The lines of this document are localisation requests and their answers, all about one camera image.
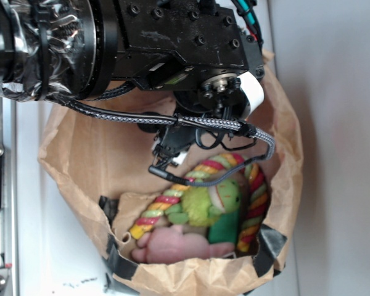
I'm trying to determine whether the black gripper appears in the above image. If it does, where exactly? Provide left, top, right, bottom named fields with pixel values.
left=112, top=1, right=265, bottom=119

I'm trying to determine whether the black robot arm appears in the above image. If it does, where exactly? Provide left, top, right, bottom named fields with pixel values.
left=0, top=1, right=265, bottom=118

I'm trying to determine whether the green rectangular block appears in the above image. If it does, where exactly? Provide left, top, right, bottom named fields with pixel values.
left=208, top=210, right=239, bottom=244

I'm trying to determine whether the brown paper bag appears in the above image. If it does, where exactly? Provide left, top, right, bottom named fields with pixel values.
left=38, top=68, right=304, bottom=295

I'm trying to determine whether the green plush monkey toy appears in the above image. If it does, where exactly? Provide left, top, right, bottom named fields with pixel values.
left=165, top=179, right=241, bottom=227

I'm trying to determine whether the pink plush toy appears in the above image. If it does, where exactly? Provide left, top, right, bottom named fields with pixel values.
left=131, top=225, right=235, bottom=264

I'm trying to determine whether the grey braided cable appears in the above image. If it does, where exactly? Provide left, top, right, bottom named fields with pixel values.
left=54, top=95, right=277, bottom=187

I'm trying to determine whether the small black gripper camera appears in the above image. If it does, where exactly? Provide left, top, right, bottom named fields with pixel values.
left=136, top=113, right=204, bottom=178

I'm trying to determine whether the multicolour rope ring toy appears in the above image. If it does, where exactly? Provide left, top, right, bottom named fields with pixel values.
left=129, top=152, right=269, bottom=253

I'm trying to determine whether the aluminium frame rail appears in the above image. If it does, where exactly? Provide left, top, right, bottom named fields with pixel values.
left=0, top=97, right=19, bottom=295

